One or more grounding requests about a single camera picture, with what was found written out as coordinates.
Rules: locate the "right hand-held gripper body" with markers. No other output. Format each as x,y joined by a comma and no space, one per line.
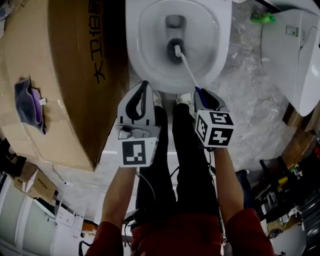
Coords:
217,130

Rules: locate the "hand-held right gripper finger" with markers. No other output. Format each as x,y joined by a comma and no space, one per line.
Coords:
216,102
197,105

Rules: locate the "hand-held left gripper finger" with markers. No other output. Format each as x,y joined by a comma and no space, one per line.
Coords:
122,110
150,110

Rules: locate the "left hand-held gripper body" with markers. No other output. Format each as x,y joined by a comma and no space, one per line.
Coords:
135,152

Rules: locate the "white and blue toilet brush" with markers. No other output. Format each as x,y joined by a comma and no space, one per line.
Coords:
188,70

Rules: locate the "white open-lid toilet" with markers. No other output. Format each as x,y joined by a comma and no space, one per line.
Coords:
215,65

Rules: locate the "person's right forearm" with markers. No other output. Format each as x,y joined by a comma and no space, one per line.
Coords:
228,190

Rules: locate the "person's left forearm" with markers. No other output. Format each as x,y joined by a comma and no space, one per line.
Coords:
117,195

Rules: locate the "white closed smart toilet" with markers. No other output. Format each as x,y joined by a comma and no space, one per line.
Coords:
282,75

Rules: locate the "person's left shoe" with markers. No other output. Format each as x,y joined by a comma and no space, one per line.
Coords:
157,98

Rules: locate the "person's shoe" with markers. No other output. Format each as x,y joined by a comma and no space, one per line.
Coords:
183,98
157,98

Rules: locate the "person's right shoe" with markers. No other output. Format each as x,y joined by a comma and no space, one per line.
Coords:
183,98

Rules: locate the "person's left leg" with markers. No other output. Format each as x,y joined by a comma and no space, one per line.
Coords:
160,162

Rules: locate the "person's leg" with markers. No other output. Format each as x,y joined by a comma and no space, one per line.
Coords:
197,190
160,162
243,190

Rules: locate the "large cardboard box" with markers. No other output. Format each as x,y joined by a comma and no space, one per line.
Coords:
70,112

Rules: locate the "person's right leg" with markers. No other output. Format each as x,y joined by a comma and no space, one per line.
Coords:
197,190

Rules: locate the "grey waist device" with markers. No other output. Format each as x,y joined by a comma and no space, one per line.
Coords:
131,217

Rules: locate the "stack of wooden planks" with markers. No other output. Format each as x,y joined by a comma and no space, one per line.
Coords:
300,140

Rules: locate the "black metal rack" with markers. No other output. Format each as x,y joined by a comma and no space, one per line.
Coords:
275,190

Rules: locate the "person's red shirt torso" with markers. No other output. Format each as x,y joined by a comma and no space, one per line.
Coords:
175,235

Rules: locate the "grey and purple cloth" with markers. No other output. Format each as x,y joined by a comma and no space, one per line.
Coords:
27,105

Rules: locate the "green plastic bottle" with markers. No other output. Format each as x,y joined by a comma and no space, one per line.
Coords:
262,18

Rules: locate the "small cardboard box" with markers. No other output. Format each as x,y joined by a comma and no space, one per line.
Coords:
37,182

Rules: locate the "black stool with clothes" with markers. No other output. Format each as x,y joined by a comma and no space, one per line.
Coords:
10,155

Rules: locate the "black ribbed barrel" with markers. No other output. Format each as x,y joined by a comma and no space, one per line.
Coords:
312,220

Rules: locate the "white cabinet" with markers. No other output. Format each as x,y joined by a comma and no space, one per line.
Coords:
22,225

